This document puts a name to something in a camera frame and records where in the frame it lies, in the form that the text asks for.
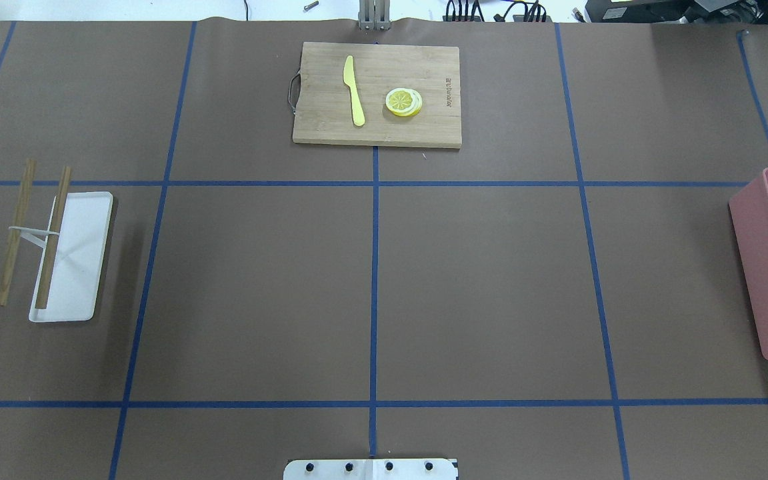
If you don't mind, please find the wooden cutting board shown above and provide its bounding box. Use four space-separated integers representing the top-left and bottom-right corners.
292 41 463 149

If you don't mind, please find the yellow lemon slice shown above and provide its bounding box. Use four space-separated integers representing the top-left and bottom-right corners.
385 87 423 117

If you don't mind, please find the white rectangular tray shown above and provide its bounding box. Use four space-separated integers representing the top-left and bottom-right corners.
29 191 115 323

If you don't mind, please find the yellow plastic knife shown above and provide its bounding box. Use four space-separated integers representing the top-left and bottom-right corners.
342 55 366 127

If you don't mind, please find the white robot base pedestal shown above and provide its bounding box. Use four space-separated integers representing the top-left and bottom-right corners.
283 458 459 479

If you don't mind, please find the aluminium frame post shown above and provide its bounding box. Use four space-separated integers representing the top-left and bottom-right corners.
357 0 392 31

